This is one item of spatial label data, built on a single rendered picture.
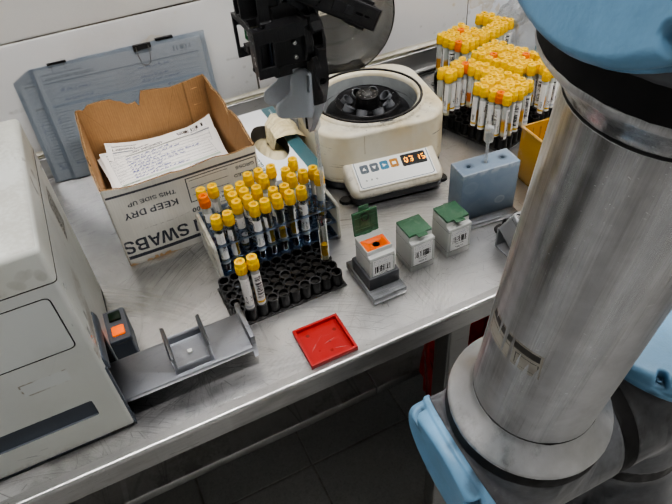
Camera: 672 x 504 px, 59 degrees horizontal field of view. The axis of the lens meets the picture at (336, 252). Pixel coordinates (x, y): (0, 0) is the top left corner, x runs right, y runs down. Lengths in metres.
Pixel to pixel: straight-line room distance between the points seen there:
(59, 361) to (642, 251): 0.57
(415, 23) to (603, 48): 1.24
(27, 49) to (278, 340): 0.68
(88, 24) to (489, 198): 0.75
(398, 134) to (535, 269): 0.75
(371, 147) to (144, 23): 0.47
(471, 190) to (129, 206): 0.52
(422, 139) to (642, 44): 0.89
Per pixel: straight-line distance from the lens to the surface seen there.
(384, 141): 1.03
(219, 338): 0.80
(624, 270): 0.28
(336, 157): 1.03
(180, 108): 1.19
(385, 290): 0.86
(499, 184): 0.98
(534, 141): 1.04
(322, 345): 0.82
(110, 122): 1.18
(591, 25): 0.20
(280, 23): 0.67
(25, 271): 0.61
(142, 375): 0.80
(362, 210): 0.84
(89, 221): 1.13
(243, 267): 0.79
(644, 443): 0.53
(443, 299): 0.87
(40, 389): 0.72
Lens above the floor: 1.51
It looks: 43 degrees down
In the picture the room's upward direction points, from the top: 5 degrees counter-clockwise
